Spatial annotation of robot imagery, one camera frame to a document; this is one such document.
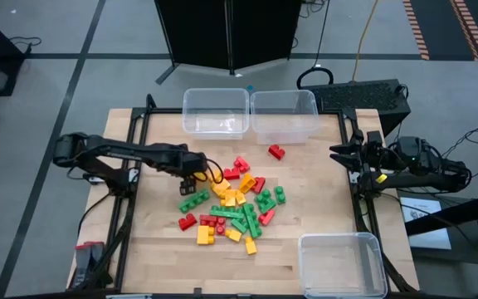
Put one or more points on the long green building block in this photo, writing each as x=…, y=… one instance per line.
x=252, y=220
x=193, y=201
x=224, y=212

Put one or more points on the black mat with orange stripes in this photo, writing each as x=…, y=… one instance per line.
x=442, y=25

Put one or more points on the white printed sheet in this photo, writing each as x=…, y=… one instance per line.
x=430, y=236

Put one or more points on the clear plastic bin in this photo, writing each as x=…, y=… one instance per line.
x=216, y=124
x=338, y=270
x=284, y=124

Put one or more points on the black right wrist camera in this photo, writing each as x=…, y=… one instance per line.
x=374, y=137

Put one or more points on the black equipment stand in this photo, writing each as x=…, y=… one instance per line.
x=450, y=216

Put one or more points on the black metal table frame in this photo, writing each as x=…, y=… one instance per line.
x=164, y=111

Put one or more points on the red toy building block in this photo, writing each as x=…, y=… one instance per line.
x=220, y=226
x=231, y=173
x=242, y=164
x=276, y=152
x=258, y=184
x=187, y=222
x=266, y=217
x=208, y=219

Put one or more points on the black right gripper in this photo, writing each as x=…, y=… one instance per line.
x=376, y=158

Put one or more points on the green toy building block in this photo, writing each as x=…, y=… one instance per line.
x=239, y=225
x=280, y=194
x=264, y=194
x=268, y=205

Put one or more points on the blue floor marker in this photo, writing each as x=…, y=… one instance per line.
x=250, y=87

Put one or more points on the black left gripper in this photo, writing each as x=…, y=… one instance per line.
x=191, y=162

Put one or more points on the yellow toy building block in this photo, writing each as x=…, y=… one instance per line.
x=247, y=182
x=235, y=235
x=215, y=174
x=230, y=199
x=220, y=187
x=241, y=197
x=250, y=246

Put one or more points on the large yellow building block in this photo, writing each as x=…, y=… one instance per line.
x=203, y=235

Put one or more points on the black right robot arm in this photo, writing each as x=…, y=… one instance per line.
x=430, y=180

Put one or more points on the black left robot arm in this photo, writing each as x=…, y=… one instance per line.
x=118, y=151

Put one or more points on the small yellow building block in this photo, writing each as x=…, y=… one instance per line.
x=199, y=176

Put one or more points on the grey holder with red top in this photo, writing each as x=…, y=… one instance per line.
x=87, y=261

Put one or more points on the black folding screen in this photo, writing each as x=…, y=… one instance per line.
x=197, y=33

